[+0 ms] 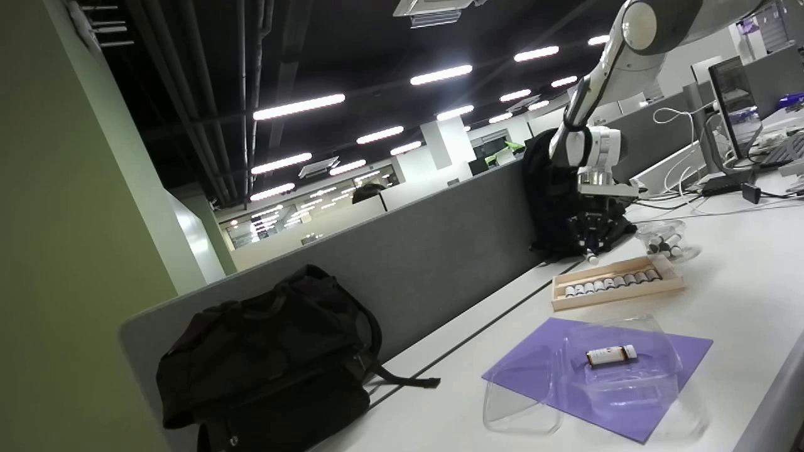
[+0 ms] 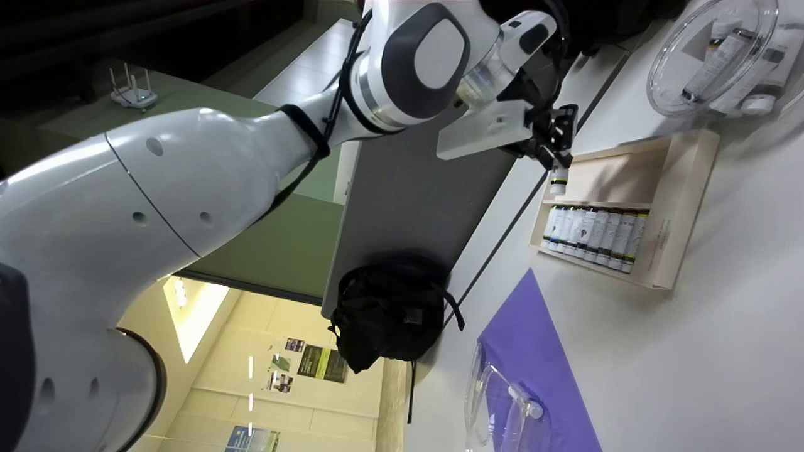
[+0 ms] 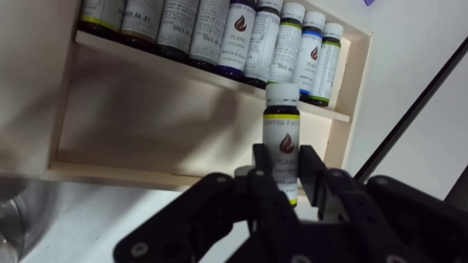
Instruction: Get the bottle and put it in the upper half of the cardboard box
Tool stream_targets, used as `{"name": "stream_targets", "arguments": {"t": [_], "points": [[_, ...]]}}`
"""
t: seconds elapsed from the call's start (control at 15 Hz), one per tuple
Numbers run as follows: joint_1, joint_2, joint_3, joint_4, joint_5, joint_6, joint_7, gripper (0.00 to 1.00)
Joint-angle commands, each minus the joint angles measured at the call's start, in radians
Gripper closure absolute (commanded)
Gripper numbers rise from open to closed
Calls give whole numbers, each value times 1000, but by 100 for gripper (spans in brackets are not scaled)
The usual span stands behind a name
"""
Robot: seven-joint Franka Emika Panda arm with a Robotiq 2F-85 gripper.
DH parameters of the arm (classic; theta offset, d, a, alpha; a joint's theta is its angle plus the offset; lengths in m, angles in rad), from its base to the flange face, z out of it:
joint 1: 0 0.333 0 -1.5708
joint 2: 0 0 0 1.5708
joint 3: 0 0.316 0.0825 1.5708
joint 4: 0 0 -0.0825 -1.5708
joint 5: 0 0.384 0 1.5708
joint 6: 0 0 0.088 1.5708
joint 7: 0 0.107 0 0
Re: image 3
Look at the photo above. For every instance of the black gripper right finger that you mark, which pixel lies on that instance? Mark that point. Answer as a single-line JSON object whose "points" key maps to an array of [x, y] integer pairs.
{"points": [[389, 220]]}

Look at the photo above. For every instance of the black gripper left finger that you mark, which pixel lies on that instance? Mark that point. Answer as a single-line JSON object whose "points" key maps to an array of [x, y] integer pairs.
{"points": [[195, 220]]}

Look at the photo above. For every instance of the small bottle yellow band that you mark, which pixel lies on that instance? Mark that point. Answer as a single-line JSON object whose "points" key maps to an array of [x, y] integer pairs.
{"points": [[281, 126]]}

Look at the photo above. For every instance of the shallow beige box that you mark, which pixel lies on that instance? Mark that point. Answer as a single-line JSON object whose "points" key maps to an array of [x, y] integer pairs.
{"points": [[146, 122]]}

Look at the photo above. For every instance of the white bottle dark blue band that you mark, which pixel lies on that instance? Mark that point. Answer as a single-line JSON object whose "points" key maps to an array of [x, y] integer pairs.
{"points": [[236, 39]]}

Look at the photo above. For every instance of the white bottle black band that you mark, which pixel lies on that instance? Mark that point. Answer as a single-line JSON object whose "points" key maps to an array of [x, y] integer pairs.
{"points": [[262, 45], [209, 34], [142, 20], [177, 27]]}

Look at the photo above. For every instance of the white bottle yellow band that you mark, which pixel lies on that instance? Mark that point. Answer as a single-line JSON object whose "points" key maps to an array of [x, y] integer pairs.
{"points": [[103, 15]]}

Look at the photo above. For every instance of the clear plastic cup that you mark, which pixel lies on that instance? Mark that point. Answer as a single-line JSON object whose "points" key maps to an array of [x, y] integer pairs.
{"points": [[19, 220]]}

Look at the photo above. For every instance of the purple mat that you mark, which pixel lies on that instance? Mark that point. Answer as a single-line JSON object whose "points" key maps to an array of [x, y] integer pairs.
{"points": [[369, 2]]}

